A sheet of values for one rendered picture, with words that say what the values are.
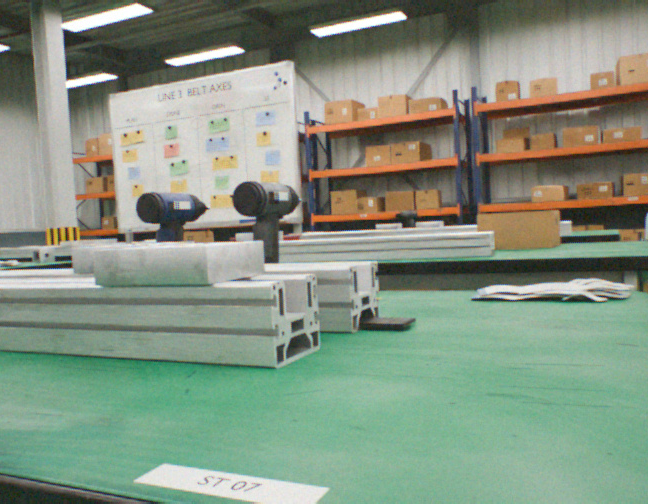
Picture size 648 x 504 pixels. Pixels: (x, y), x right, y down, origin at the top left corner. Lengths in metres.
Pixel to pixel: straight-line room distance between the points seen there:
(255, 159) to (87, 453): 3.59
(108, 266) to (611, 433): 0.53
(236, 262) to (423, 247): 1.59
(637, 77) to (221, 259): 9.82
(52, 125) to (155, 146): 5.20
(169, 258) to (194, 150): 3.60
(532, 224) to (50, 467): 2.33
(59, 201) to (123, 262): 8.53
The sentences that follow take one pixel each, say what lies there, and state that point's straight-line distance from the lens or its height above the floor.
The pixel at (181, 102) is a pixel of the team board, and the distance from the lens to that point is 4.35.
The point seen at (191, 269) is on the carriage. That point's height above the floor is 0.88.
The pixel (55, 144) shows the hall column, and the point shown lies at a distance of 9.31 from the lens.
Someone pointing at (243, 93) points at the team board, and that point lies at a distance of 4.07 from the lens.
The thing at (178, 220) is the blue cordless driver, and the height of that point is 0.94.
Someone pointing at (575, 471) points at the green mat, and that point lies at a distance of 0.37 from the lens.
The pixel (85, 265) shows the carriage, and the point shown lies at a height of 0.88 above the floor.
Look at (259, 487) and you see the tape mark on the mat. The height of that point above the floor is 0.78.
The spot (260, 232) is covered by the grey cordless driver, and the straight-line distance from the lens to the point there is 1.02.
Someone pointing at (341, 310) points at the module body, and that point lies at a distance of 0.77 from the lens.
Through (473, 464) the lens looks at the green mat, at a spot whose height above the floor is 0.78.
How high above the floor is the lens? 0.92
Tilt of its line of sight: 3 degrees down
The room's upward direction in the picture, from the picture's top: 3 degrees counter-clockwise
